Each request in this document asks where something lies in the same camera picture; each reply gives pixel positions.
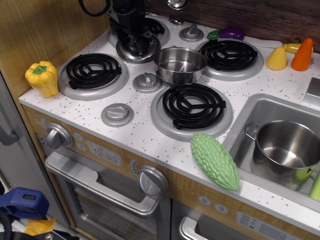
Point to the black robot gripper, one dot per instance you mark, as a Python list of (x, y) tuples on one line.
[(127, 21)]

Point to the round steel pot lid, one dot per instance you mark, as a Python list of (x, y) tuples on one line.
[(132, 56)]

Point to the large steel pot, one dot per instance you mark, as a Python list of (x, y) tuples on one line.
[(285, 152)]

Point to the black rear left burner coil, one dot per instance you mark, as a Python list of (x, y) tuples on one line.
[(154, 26)]

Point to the black burner coil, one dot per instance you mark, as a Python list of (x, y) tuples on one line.
[(90, 71), (154, 26), (228, 55), (193, 106)]

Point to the grey middle stove knob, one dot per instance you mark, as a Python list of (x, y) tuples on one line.
[(147, 83)]

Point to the grey stove knob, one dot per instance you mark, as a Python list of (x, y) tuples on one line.
[(117, 115), (191, 34), (147, 83)]

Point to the small steel saucepan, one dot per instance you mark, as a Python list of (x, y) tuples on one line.
[(178, 65)]

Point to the hanging steel ladle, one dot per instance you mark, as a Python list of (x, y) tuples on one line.
[(177, 4)]

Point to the black front left burner coil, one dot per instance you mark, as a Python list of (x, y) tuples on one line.
[(90, 71)]

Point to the grey rear stove knob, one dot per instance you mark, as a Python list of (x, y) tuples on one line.
[(191, 34)]

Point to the grey front stove knob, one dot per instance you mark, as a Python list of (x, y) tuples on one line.
[(117, 115)]

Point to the black front right burner coil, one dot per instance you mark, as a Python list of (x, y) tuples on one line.
[(193, 106)]

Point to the black rear right burner coil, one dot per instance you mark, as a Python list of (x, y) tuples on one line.
[(228, 55)]

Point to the yellow toy bell pepper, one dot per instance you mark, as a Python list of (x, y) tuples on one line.
[(43, 77)]

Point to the purple toy eggplant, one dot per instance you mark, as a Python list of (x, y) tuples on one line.
[(229, 32)]

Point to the silver left oven dial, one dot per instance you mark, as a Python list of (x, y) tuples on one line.
[(58, 136)]

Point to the silver oven dial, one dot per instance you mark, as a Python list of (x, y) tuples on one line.
[(151, 181), (58, 136)]

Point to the grey toy sink basin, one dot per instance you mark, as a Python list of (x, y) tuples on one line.
[(261, 109)]

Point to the silver right oven dial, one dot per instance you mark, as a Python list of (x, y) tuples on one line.
[(151, 181)]

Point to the green toy bitter gourd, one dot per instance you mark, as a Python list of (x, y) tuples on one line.
[(215, 161)]

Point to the yellow toy corn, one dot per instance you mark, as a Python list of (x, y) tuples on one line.
[(277, 60)]

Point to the yellow toy sausage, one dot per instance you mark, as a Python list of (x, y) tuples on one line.
[(292, 47)]

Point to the orange toy carrot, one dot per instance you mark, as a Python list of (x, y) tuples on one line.
[(303, 56)]

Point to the silver faucet base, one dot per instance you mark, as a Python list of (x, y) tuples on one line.
[(312, 95)]

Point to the blue clamp device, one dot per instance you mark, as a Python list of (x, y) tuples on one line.
[(24, 203)]

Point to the green toy vegetable in sink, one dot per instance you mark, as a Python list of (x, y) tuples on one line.
[(310, 180)]

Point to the silver oven door handle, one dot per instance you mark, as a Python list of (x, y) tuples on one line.
[(87, 178)]

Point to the grey fridge door handle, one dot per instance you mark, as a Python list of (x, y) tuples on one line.
[(10, 137)]

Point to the silver dishwasher handle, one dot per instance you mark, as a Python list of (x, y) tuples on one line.
[(187, 229)]

